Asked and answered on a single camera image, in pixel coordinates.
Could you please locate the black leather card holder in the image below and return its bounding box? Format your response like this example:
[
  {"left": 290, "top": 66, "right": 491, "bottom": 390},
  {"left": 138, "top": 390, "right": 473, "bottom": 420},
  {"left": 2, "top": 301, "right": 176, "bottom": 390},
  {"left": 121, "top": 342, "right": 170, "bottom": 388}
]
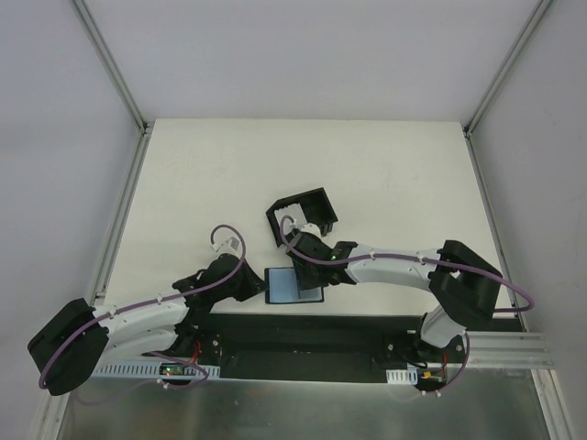
[{"left": 265, "top": 268, "right": 325, "bottom": 305}]

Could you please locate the black card tray box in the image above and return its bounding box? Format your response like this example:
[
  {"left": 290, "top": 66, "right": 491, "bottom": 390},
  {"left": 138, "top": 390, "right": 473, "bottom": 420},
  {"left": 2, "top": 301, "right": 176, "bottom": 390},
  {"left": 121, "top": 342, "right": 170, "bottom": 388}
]
[{"left": 265, "top": 187, "right": 338, "bottom": 248}]

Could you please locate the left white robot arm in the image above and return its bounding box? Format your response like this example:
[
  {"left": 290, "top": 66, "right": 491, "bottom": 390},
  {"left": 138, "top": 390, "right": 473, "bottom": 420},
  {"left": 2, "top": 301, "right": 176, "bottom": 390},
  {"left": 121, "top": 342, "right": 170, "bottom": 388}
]
[{"left": 28, "top": 253, "right": 267, "bottom": 396}]

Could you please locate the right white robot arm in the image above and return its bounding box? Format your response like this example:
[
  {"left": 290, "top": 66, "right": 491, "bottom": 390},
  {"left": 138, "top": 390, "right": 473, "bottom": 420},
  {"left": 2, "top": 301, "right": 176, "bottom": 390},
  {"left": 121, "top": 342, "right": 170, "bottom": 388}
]
[{"left": 286, "top": 232, "right": 501, "bottom": 362}]

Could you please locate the white credit card stack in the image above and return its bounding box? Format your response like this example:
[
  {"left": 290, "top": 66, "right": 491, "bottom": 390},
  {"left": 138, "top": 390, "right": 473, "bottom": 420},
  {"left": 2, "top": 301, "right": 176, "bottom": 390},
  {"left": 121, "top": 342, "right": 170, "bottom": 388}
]
[{"left": 275, "top": 203, "right": 305, "bottom": 222}]

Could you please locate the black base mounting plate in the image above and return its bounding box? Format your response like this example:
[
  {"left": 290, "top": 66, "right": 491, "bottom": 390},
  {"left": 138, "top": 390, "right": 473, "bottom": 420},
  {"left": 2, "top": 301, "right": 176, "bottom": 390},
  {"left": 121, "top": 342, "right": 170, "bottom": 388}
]
[{"left": 89, "top": 309, "right": 526, "bottom": 381}]

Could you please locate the left electronics board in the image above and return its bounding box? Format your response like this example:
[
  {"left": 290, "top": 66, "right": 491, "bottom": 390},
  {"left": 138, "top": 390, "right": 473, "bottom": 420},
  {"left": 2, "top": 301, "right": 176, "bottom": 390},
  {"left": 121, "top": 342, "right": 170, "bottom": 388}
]
[{"left": 160, "top": 362, "right": 200, "bottom": 377}]

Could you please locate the electronics board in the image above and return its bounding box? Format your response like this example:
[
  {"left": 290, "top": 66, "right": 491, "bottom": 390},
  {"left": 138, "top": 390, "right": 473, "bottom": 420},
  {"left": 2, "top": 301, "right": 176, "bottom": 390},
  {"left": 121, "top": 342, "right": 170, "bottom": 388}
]
[
  {"left": 418, "top": 369, "right": 448, "bottom": 383},
  {"left": 160, "top": 362, "right": 200, "bottom": 377}
]

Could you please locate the right electronics board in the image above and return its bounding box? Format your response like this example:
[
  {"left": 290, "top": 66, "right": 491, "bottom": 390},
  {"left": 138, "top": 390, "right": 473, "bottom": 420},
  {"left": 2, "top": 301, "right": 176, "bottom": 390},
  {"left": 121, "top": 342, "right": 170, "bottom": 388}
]
[{"left": 418, "top": 369, "right": 448, "bottom": 383}]

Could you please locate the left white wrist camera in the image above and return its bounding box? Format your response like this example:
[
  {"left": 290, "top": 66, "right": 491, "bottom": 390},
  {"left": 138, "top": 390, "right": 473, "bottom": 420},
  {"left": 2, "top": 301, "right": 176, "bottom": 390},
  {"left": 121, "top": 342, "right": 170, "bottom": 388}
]
[{"left": 211, "top": 235, "right": 242, "bottom": 258}]

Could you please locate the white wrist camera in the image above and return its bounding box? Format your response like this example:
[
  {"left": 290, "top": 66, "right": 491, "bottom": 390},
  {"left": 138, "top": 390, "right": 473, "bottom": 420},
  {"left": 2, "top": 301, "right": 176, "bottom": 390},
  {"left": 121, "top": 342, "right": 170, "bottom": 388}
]
[
  {"left": 293, "top": 222, "right": 322, "bottom": 238},
  {"left": 211, "top": 235, "right": 242, "bottom": 258}
]

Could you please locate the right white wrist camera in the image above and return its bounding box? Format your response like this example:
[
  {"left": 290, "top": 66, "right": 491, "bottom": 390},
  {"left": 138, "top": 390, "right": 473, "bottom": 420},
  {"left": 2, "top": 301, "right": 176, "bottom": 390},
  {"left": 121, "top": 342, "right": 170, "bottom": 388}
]
[{"left": 293, "top": 222, "right": 322, "bottom": 238}]

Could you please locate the right white cable duct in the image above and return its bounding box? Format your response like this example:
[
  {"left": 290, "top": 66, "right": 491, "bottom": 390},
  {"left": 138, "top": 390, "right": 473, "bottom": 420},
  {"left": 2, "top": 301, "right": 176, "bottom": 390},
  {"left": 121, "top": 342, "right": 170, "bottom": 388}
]
[{"left": 386, "top": 368, "right": 418, "bottom": 386}]

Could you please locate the white cable duct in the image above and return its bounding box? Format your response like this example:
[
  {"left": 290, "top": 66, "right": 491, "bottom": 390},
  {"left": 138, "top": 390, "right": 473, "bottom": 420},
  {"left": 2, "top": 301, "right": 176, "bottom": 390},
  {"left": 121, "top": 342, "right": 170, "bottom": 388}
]
[
  {"left": 91, "top": 360, "right": 221, "bottom": 380},
  {"left": 386, "top": 368, "right": 418, "bottom": 386}
]

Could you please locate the left white cable duct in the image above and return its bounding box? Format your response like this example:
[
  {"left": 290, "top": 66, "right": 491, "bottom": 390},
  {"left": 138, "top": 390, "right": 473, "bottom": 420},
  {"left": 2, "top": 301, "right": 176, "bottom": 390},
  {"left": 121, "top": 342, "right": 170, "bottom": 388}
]
[{"left": 91, "top": 360, "right": 221, "bottom": 380}]

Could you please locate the left aluminium side rail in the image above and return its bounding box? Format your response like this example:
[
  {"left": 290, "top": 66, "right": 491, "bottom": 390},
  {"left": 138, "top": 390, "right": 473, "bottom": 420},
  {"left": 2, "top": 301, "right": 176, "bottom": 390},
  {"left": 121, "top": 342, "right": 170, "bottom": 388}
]
[{"left": 85, "top": 125, "right": 153, "bottom": 305}]

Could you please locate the aluminium side rail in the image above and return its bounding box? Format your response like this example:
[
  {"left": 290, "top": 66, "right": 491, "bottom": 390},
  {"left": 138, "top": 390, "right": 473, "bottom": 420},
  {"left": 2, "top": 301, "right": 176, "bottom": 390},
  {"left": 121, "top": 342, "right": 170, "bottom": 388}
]
[
  {"left": 463, "top": 132, "right": 526, "bottom": 322},
  {"left": 85, "top": 125, "right": 153, "bottom": 305}
]

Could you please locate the front aluminium extrusion rail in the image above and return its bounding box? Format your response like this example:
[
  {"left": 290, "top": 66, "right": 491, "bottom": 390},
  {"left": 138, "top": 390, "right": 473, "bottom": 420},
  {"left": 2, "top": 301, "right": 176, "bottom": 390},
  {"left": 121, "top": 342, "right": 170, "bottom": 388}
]
[{"left": 462, "top": 332, "right": 554, "bottom": 369}]

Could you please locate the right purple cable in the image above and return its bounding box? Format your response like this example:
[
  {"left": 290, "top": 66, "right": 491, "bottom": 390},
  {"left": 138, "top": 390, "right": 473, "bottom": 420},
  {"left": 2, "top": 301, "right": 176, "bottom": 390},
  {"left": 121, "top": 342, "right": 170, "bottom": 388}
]
[{"left": 279, "top": 214, "right": 536, "bottom": 315}]

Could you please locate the right aluminium side rail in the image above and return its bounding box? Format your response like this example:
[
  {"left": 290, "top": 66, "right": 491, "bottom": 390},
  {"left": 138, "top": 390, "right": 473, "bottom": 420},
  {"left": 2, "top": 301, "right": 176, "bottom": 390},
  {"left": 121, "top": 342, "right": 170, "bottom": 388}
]
[{"left": 463, "top": 132, "right": 526, "bottom": 322}]

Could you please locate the left aluminium frame post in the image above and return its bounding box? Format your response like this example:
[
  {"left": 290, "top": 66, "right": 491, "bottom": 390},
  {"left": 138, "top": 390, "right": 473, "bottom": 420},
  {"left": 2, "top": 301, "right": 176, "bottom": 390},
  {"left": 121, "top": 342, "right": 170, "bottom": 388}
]
[{"left": 70, "top": 0, "right": 149, "bottom": 134}]

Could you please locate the aluminium frame post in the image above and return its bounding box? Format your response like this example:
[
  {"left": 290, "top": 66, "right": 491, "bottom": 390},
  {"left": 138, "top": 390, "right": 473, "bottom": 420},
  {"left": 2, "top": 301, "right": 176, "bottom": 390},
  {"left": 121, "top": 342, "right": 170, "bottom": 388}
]
[
  {"left": 70, "top": 0, "right": 149, "bottom": 134},
  {"left": 463, "top": 0, "right": 556, "bottom": 138}
]

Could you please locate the right aluminium frame post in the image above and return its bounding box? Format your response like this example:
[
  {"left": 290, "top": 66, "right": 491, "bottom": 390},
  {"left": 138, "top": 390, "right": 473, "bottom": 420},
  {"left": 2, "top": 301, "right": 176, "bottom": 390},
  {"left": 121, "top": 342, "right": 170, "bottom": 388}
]
[{"left": 463, "top": 0, "right": 556, "bottom": 138}]

